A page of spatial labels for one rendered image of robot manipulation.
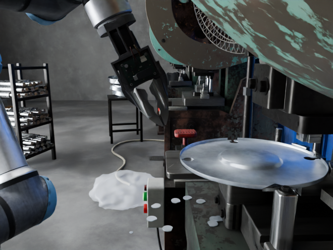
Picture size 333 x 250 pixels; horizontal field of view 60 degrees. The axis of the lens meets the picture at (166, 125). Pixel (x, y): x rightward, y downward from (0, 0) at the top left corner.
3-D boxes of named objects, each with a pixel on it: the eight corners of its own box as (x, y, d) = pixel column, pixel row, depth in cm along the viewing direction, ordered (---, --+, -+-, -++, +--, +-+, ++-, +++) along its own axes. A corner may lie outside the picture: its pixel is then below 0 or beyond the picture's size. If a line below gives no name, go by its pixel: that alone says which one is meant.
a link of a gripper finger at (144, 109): (150, 137, 53) (128, 92, 51) (149, 130, 59) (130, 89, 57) (166, 130, 53) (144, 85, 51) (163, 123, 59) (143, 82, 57)
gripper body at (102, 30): (124, 95, 50) (90, 28, 47) (127, 90, 58) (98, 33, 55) (164, 76, 49) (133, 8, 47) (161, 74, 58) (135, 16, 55)
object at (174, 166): (166, 236, 56) (166, 170, 53) (165, 202, 69) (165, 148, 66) (295, 234, 56) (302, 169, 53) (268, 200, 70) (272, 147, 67)
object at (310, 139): (305, 143, 57) (306, 125, 56) (293, 137, 62) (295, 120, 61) (320, 143, 57) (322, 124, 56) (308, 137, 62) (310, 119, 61)
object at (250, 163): (365, 189, 46) (366, 184, 46) (186, 191, 46) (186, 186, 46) (288, 140, 74) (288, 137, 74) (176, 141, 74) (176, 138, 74)
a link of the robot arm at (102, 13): (88, 11, 54) (127, -7, 54) (99, 34, 55) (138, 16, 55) (80, 3, 47) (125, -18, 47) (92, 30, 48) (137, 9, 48)
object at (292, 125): (298, 148, 49) (302, 117, 48) (258, 123, 69) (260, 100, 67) (391, 148, 50) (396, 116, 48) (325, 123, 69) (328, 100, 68)
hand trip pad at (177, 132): (174, 156, 91) (175, 133, 89) (174, 150, 97) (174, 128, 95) (196, 156, 91) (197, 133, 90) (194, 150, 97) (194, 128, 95)
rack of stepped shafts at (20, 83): (27, 175, 252) (15, 64, 231) (-13, 168, 266) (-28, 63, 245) (60, 159, 292) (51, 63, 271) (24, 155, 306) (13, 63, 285)
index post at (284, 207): (275, 251, 43) (281, 191, 41) (267, 238, 46) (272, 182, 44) (294, 250, 43) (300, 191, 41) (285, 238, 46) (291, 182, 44)
